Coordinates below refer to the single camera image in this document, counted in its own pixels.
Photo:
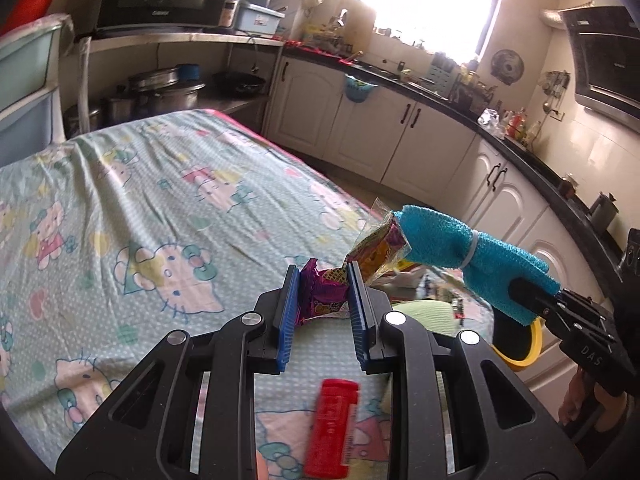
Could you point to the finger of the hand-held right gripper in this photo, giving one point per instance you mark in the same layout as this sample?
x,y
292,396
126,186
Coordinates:
x,y
532,300

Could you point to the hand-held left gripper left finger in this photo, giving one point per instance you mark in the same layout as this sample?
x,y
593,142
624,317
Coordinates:
x,y
287,320

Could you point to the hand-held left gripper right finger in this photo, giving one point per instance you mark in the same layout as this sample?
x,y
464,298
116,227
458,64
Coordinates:
x,y
358,320

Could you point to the purple snack wrapper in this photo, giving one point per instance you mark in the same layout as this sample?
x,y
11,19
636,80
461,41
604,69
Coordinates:
x,y
322,295

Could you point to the yellow trash bin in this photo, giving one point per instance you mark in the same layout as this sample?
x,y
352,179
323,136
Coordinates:
x,y
532,347

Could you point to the pale green foam piece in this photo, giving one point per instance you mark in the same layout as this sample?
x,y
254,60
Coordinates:
x,y
430,315

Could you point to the yellow candy wrapper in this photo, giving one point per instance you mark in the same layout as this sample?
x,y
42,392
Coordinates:
x,y
380,245

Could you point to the red snack packet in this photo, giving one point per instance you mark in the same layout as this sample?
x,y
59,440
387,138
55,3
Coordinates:
x,y
332,425

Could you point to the person's right hand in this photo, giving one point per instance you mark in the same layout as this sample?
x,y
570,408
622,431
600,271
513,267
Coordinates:
x,y
575,400

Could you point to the crumpled printed wrapper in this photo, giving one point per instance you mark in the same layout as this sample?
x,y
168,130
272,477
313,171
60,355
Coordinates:
x,y
442,285

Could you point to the dark metal kettle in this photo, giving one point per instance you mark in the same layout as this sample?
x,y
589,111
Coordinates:
x,y
602,212

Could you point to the group of condiment bottles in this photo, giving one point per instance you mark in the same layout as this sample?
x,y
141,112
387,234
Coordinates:
x,y
522,127

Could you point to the cartoon printed bedsheet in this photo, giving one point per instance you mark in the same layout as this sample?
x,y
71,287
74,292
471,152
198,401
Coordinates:
x,y
150,200

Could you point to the clear plastic bag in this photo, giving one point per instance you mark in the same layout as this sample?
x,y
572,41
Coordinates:
x,y
491,121

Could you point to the white kitchen cabinets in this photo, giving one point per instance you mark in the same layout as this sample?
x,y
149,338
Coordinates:
x,y
430,145

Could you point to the blue hanging basket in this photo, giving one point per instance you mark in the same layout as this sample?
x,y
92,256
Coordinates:
x,y
359,91

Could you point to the black wok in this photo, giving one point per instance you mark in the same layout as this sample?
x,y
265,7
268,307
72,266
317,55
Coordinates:
x,y
240,83

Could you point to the blue knife rack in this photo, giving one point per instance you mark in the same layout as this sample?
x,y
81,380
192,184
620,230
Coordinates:
x,y
442,70

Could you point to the black range hood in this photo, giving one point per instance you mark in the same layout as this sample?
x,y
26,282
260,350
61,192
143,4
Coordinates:
x,y
607,60

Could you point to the steel steamer pot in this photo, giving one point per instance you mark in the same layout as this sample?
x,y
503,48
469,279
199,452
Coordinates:
x,y
165,91

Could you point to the blue canister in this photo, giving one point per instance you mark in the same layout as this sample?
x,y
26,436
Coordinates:
x,y
187,71

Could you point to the metal kitchen shelf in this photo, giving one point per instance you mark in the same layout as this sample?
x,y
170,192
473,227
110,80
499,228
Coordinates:
x,y
200,37

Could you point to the blue dish bin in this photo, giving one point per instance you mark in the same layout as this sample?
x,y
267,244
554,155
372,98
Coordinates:
x,y
257,16

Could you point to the plastic drawer cabinet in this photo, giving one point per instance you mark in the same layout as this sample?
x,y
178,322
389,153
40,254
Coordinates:
x,y
27,90

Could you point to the red bucket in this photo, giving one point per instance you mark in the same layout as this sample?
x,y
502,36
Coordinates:
x,y
30,5

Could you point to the round wall vent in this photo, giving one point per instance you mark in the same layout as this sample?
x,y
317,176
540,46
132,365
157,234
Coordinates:
x,y
507,66

